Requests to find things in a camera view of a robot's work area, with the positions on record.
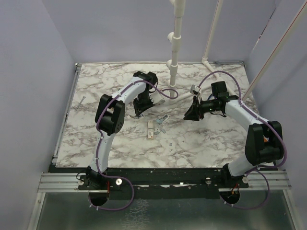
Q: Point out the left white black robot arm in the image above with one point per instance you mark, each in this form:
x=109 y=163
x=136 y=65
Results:
x=109 y=120

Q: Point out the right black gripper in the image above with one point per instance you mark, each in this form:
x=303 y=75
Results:
x=195 y=111

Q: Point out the small silver wrench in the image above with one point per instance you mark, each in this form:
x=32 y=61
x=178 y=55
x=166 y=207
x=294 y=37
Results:
x=79 y=104

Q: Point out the white staple box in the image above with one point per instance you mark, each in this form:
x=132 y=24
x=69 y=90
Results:
x=150 y=128

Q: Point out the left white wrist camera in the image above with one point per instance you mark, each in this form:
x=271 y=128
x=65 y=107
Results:
x=157 y=98

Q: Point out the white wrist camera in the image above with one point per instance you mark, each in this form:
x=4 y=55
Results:
x=196 y=90
x=157 y=98

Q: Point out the white stapler base piece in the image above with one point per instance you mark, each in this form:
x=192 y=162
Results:
x=137 y=116

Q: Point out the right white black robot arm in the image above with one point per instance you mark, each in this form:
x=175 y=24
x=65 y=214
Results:
x=263 y=142

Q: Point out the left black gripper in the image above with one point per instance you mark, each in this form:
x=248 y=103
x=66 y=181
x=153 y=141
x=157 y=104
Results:
x=140 y=109

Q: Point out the white PVC pipe frame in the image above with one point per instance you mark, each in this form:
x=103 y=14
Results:
x=236 y=28

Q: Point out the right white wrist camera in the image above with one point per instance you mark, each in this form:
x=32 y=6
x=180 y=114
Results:
x=196 y=90

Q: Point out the aluminium extrusion rail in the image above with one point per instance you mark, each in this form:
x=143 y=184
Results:
x=68 y=183

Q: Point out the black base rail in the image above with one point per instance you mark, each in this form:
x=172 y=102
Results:
x=210 y=182

